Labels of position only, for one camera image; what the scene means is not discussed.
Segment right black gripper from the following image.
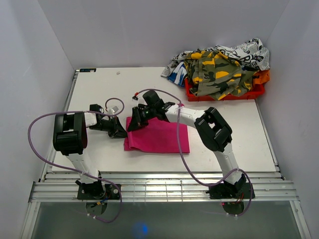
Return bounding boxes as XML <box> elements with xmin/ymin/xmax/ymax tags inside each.
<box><xmin>127</xmin><ymin>107</ymin><xmax>156</xmax><ymax>132</ymax></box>

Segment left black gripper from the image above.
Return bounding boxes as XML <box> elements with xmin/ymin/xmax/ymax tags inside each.
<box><xmin>89</xmin><ymin>116</ymin><xmax>129</xmax><ymax>138</ymax></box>

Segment pink trousers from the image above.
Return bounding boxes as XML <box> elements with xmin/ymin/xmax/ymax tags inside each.
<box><xmin>124</xmin><ymin>118</ymin><xmax>190</xmax><ymax>154</ymax></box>

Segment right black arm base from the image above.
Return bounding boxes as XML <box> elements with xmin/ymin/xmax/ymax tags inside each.
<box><xmin>206</xmin><ymin>182</ymin><xmax>255</xmax><ymax>199</ymax></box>

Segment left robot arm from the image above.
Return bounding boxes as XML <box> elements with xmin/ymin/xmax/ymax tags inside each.
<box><xmin>53</xmin><ymin>104</ymin><xmax>127</xmax><ymax>199</ymax></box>

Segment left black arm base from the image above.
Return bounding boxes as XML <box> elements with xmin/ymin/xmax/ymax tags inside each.
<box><xmin>76</xmin><ymin>182</ymin><xmax>120</xmax><ymax>200</ymax></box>

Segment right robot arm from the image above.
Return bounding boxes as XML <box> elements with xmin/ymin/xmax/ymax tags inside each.
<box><xmin>128</xmin><ymin>89</ymin><xmax>253</xmax><ymax>199</ymax></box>

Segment camouflage trousers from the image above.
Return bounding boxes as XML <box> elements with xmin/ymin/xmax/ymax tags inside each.
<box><xmin>184</xmin><ymin>51</ymin><xmax>258</xmax><ymax>101</ymax></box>

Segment black white print trousers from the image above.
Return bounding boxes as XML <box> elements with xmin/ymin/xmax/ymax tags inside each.
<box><xmin>160</xmin><ymin>38</ymin><xmax>270</xmax><ymax>78</ymax></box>

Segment blue white garment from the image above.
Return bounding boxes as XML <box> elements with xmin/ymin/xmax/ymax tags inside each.
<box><xmin>167</xmin><ymin>62</ymin><xmax>187</xmax><ymax>87</ymax></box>

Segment dark label sticker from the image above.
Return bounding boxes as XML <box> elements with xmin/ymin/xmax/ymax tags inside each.
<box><xmin>79</xmin><ymin>68</ymin><xmax>96</xmax><ymax>73</ymax></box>

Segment red plastic bin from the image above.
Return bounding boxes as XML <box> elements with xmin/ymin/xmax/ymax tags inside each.
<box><xmin>184</xmin><ymin>78</ymin><xmax>265</xmax><ymax>102</ymax></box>

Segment orange garment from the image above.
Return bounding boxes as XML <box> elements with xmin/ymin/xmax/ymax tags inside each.
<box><xmin>252</xmin><ymin>70</ymin><xmax>270</xmax><ymax>86</ymax></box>

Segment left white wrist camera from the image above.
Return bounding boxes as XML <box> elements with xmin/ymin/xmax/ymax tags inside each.
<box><xmin>106</xmin><ymin>106</ymin><xmax>120</xmax><ymax>117</ymax></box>

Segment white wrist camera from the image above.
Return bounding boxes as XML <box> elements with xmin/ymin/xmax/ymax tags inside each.
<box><xmin>106</xmin><ymin>106</ymin><xmax>120</xmax><ymax>117</ymax></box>
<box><xmin>132</xmin><ymin>92</ymin><xmax>145</xmax><ymax>106</ymax></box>

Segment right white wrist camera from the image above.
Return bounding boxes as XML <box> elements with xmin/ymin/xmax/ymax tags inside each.
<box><xmin>132</xmin><ymin>92</ymin><xmax>145</xmax><ymax>106</ymax></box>

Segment aluminium rail frame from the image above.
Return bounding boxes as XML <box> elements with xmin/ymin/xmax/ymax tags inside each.
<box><xmin>19</xmin><ymin>69</ymin><xmax>312</xmax><ymax>239</ymax></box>

